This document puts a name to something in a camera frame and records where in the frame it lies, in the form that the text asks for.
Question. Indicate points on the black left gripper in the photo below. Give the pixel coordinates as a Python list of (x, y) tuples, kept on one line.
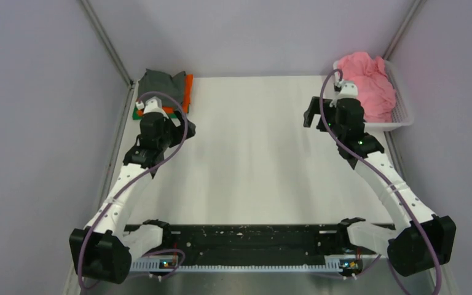
[(179, 131)]

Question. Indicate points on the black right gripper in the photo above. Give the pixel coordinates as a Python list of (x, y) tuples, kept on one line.
[(314, 108)]

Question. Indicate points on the pink t shirt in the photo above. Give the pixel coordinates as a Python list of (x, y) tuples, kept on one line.
[(375, 92)]

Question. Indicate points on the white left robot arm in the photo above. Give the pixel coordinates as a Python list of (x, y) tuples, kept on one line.
[(102, 250)]

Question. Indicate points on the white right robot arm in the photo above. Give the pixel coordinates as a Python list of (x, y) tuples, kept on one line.
[(420, 239)]

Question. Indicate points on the green folded t shirt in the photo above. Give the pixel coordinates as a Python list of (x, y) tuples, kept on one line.
[(171, 113)]

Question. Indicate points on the grey folded t shirt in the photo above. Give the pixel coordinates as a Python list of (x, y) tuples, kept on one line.
[(158, 81)]

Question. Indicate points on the orange folded t shirt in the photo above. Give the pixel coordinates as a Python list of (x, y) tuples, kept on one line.
[(188, 93)]

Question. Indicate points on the white plastic basket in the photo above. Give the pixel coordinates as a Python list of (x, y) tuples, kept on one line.
[(402, 114)]

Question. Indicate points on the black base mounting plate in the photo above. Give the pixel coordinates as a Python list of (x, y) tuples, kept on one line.
[(257, 245)]

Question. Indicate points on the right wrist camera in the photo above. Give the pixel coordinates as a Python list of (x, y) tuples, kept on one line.
[(345, 89)]

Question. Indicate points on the white slotted cable duct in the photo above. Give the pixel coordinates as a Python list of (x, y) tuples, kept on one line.
[(331, 265)]

